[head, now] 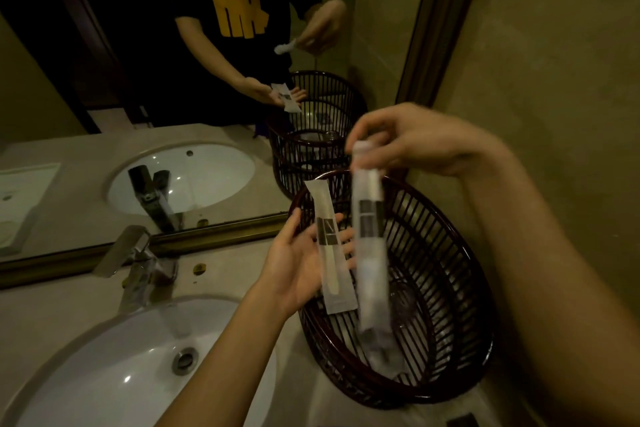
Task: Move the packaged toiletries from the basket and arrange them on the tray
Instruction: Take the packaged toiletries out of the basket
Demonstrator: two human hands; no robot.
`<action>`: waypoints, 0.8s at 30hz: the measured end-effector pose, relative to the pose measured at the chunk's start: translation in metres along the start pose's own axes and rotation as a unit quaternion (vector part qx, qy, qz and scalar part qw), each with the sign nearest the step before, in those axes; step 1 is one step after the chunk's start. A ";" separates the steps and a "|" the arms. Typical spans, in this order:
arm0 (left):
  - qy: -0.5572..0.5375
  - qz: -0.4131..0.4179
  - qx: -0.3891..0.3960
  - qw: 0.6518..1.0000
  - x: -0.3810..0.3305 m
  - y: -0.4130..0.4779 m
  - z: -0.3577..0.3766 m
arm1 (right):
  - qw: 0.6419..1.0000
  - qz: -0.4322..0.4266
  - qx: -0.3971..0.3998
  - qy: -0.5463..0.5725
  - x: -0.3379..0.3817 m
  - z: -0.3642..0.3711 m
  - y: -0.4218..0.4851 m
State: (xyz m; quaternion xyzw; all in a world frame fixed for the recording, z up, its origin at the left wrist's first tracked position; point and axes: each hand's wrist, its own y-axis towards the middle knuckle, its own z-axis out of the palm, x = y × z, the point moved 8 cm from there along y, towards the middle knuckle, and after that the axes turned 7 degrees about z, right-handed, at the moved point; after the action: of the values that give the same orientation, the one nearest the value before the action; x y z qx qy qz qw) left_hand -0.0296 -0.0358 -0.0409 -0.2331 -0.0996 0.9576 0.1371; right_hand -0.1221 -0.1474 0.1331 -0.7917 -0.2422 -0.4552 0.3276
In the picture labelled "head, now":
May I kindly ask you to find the white toiletry packet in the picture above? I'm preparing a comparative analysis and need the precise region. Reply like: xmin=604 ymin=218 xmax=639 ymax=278
xmin=304 ymin=178 xmax=359 ymax=315

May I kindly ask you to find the dark slatted oval basket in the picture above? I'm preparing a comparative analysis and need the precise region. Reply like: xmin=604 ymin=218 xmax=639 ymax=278
xmin=288 ymin=169 xmax=497 ymax=410

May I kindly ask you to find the person's left hand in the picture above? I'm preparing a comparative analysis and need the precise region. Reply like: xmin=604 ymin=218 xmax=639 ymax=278
xmin=253 ymin=207 xmax=357 ymax=320

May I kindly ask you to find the metal sink drain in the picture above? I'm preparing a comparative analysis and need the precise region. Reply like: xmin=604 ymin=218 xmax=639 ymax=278
xmin=171 ymin=347 xmax=200 ymax=377

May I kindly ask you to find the person's right forearm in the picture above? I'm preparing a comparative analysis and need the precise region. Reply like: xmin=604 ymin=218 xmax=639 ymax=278
xmin=459 ymin=141 xmax=640 ymax=427

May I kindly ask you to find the clear glass cup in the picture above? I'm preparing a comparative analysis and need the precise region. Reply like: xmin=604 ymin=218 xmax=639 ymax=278
xmin=388 ymin=278 xmax=426 ymax=327

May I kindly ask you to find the person's right hand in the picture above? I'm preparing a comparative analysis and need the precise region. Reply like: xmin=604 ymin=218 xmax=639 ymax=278
xmin=344 ymin=102 xmax=507 ymax=179

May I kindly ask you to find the wall mirror with bronze frame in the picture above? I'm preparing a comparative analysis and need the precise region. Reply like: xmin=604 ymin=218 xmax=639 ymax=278
xmin=0 ymin=0 xmax=495 ymax=290

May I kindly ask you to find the chrome faucet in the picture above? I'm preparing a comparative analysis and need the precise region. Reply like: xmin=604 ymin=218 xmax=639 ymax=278
xmin=92 ymin=225 xmax=179 ymax=315

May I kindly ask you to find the white ceramic sink basin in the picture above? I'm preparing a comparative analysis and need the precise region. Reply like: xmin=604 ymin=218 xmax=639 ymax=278
xmin=0 ymin=294 xmax=279 ymax=427

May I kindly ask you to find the clear long toiletry packet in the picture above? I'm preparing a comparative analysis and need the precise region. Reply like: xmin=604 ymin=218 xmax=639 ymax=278
xmin=350 ymin=140 xmax=407 ymax=375

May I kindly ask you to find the person's left forearm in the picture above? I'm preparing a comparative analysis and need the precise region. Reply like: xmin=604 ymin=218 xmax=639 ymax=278
xmin=154 ymin=283 xmax=293 ymax=427

